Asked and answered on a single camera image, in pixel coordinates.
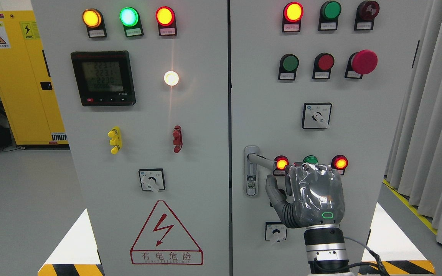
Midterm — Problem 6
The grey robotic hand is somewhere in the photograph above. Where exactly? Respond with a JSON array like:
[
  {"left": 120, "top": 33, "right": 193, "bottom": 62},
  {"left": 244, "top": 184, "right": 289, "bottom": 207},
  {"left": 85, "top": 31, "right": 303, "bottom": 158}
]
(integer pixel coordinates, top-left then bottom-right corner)
[{"left": 265, "top": 163, "right": 345, "bottom": 228}]

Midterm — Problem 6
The silver cabinet door handle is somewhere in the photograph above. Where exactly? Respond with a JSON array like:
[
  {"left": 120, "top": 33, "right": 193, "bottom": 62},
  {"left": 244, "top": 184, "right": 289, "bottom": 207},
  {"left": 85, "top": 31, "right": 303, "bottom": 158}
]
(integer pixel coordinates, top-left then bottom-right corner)
[{"left": 243, "top": 145, "right": 277, "bottom": 196}]

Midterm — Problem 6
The grey right cabinet door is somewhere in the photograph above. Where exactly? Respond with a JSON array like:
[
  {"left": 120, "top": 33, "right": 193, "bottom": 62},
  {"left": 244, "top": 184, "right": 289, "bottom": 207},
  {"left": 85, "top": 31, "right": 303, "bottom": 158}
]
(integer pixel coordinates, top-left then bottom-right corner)
[{"left": 230, "top": 0, "right": 431, "bottom": 276}]

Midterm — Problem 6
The grey cabinet door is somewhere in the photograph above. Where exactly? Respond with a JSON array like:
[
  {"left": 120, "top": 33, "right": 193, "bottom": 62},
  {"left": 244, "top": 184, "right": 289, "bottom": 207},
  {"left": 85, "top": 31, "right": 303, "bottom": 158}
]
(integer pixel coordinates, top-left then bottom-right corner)
[
  {"left": 31, "top": 0, "right": 231, "bottom": 276},
  {"left": 230, "top": 0, "right": 431, "bottom": 276}
]

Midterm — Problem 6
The grey left cabinet door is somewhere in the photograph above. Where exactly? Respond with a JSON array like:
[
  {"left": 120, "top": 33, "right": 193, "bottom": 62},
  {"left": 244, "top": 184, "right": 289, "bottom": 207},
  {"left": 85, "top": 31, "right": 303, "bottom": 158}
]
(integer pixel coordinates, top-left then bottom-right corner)
[{"left": 31, "top": 0, "right": 231, "bottom": 276}]

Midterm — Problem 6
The green lamp middle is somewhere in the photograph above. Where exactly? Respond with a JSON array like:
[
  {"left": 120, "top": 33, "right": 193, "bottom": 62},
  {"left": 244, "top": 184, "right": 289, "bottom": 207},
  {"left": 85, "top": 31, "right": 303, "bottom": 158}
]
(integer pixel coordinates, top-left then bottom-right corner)
[{"left": 302, "top": 155, "right": 319, "bottom": 164}]

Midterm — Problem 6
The red lit lamp middle right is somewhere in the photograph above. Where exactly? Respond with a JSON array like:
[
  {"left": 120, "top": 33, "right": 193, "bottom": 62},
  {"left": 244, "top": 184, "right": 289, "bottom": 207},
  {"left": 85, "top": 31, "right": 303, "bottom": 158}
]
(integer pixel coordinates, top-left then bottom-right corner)
[{"left": 330, "top": 155, "right": 349, "bottom": 175}]

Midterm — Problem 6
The red lit lamp middle left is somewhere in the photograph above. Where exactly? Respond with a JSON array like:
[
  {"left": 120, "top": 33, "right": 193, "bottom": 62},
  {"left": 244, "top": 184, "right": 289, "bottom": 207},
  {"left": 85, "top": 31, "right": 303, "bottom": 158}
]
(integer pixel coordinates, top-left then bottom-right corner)
[{"left": 272, "top": 155, "right": 289, "bottom": 176}]

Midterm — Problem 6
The grey curtain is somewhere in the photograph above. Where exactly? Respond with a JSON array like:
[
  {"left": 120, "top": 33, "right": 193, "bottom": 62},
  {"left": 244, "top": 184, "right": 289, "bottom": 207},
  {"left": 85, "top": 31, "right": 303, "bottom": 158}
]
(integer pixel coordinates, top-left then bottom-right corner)
[{"left": 386, "top": 0, "right": 442, "bottom": 244}]

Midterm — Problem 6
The red push button upper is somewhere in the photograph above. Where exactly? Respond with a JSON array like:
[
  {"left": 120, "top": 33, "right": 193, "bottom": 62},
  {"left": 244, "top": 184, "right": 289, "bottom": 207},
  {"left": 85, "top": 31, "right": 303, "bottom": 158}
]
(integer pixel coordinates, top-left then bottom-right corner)
[{"left": 312, "top": 53, "right": 335, "bottom": 80}]

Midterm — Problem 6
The green push button upper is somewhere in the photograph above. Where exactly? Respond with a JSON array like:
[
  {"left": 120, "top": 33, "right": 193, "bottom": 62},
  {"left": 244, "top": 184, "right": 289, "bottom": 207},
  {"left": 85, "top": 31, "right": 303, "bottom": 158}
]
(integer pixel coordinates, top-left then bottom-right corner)
[{"left": 278, "top": 54, "right": 299, "bottom": 81}]

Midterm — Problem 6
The red emergency stop button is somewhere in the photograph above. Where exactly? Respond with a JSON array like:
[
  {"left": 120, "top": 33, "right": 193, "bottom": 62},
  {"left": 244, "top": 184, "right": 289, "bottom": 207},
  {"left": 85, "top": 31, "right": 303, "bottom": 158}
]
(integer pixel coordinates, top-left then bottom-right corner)
[{"left": 345, "top": 49, "right": 378, "bottom": 80}]

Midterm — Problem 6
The red terminal connector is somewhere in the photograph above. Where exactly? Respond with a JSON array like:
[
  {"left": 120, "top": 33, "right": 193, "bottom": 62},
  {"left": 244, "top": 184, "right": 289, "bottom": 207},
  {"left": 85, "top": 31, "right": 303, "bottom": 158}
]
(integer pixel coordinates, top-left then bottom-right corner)
[{"left": 172, "top": 125, "right": 183, "bottom": 153}]

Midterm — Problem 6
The red electric warning sticker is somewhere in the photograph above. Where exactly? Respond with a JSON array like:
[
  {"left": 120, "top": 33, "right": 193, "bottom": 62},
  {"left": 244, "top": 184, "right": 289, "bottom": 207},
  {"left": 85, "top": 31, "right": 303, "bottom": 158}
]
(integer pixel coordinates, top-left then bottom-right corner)
[{"left": 130, "top": 200, "right": 204, "bottom": 265}]

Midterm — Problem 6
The white lit indicator lamp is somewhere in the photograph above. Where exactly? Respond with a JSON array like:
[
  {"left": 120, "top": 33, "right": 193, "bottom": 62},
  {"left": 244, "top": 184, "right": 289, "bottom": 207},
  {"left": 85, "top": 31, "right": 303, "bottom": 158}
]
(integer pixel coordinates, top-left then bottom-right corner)
[{"left": 163, "top": 71, "right": 179, "bottom": 86}]

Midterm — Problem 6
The red lit lamp top right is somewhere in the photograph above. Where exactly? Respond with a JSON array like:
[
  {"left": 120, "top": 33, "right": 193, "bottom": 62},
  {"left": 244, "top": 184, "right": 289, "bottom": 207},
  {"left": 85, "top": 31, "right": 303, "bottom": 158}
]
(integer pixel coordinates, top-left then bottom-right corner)
[{"left": 281, "top": 2, "right": 304, "bottom": 33}]

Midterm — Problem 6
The green lamp top right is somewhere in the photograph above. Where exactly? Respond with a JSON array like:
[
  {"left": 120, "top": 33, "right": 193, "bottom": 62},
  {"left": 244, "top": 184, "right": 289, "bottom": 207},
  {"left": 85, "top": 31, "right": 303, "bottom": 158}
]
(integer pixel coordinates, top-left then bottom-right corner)
[{"left": 318, "top": 1, "right": 342, "bottom": 31}]

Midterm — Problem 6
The yellow terminal connector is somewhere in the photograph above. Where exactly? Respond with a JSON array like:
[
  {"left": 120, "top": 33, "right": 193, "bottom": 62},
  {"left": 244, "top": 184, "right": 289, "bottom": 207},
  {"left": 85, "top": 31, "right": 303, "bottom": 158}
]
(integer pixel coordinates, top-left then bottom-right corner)
[{"left": 108, "top": 126, "right": 123, "bottom": 155}]

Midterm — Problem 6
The red lit indicator lamp left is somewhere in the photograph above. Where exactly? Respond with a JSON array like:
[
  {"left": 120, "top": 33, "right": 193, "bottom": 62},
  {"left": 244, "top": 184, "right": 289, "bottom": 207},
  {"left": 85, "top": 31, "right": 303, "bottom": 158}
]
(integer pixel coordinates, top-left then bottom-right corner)
[{"left": 155, "top": 6, "right": 177, "bottom": 36}]

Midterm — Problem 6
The black digital power meter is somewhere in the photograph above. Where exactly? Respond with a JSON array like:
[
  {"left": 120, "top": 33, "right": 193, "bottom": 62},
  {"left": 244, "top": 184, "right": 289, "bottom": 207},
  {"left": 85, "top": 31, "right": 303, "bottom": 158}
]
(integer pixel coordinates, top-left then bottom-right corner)
[{"left": 71, "top": 51, "right": 136, "bottom": 107}]

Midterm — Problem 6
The green lit indicator lamp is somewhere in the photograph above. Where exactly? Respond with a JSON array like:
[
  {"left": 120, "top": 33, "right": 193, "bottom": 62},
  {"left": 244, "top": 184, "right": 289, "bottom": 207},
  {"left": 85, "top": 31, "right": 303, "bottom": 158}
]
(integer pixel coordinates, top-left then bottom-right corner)
[{"left": 119, "top": 7, "right": 144, "bottom": 37}]

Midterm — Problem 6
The yellow indicator lamp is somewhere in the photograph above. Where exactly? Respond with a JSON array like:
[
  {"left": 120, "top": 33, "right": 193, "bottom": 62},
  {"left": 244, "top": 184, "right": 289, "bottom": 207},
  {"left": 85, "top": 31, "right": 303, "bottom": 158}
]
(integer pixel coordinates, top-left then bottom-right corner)
[{"left": 81, "top": 8, "right": 107, "bottom": 38}]

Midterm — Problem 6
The yellow safety cabinet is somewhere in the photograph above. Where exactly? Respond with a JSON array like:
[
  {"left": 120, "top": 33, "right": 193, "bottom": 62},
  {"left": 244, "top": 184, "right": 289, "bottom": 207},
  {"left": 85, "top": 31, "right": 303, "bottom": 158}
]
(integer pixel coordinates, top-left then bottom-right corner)
[{"left": 0, "top": 10, "right": 68, "bottom": 146}]

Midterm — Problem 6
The lower white selector switch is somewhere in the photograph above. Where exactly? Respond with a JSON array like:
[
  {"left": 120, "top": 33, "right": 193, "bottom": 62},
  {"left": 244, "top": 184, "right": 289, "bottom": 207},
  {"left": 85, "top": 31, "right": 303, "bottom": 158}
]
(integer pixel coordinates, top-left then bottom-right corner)
[{"left": 265, "top": 222, "right": 287, "bottom": 246}]

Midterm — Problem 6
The upper right selector switch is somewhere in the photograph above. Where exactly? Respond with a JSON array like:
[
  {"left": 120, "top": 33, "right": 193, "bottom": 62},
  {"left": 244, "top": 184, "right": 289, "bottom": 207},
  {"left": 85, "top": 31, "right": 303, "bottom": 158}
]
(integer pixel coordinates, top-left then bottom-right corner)
[{"left": 302, "top": 103, "right": 333, "bottom": 129}]

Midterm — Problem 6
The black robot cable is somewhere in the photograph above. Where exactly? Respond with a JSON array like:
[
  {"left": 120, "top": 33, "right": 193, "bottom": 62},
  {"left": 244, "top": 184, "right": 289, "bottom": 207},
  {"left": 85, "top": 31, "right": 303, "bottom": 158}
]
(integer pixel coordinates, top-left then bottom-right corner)
[{"left": 313, "top": 236, "right": 391, "bottom": 276}]

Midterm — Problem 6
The left door selector switch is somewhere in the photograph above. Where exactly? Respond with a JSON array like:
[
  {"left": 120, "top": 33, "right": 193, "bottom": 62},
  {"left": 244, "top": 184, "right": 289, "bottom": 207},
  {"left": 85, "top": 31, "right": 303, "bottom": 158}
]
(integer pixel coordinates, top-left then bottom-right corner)
[{"left": 139, "top": 168, "right": 165, "bottom": 192}]

